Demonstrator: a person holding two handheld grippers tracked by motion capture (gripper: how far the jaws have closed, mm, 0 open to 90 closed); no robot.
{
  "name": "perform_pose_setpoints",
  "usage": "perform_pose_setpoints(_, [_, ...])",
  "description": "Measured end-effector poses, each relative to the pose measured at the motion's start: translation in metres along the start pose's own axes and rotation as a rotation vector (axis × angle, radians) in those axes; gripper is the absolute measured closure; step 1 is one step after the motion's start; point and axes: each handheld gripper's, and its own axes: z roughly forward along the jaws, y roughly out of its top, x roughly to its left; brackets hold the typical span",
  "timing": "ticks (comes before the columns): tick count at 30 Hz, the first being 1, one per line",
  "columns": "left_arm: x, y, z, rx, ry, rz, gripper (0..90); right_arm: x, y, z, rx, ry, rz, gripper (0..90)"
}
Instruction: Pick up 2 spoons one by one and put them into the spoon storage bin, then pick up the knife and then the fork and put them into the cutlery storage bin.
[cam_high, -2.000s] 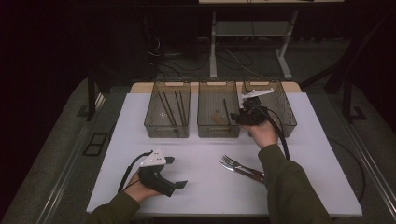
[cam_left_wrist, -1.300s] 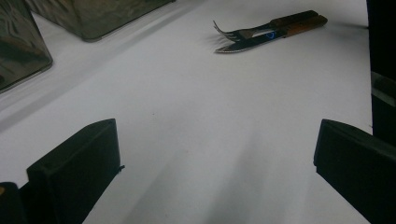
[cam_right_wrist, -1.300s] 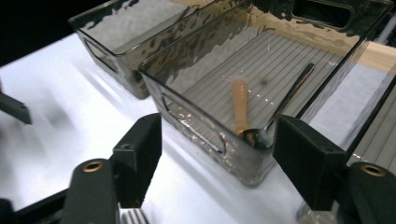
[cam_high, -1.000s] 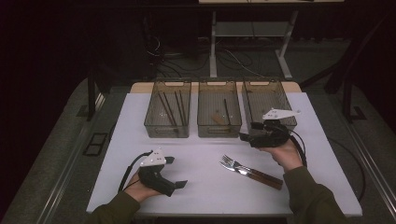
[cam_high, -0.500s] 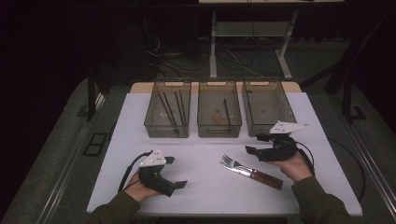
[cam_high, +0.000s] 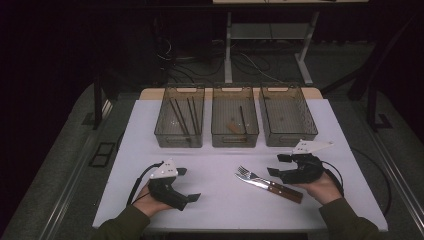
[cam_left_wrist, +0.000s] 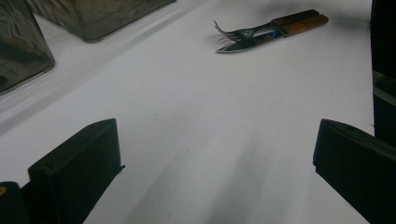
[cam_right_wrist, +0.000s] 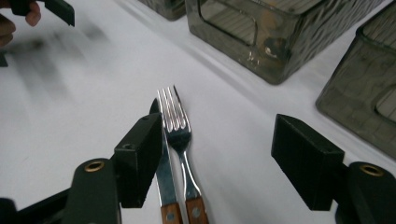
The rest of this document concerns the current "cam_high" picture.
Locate black floor cables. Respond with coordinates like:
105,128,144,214
156,36,294,84

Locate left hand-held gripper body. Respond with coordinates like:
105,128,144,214
147,158,190,212

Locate wooden-handled metal fork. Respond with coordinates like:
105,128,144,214
236,165,304,200

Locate black stand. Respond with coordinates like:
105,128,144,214
321,16,424,133
93,71,119,131

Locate hand-held gripper cable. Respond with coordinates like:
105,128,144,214
126,161,165,206
321,160,345,198

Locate person's left hand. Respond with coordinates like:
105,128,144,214
132,184,173,218

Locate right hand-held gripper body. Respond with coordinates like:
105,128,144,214
281,139,334,185

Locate white metal-framed desk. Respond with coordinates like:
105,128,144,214
212,0,370,87

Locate white table mat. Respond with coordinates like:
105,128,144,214
92,98,389,233

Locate right hand-held gripper cable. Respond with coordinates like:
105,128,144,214
321,160,345,198

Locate thin black floor cable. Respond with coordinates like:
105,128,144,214
349,146,395,221

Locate person's right hand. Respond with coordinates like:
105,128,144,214
293,171,344,205

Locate transparent grey plastic bin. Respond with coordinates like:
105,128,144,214
153,83,206,149
210,83,260,149
258,83,319,148

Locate left hand-held gripper cable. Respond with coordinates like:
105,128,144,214
126,161,165,206

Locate brown chopstick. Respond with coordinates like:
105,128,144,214
186,97,198,135
191,96,202,134

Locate metal floor rail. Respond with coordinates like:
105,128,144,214
38,99,114,240
368,128,424,234

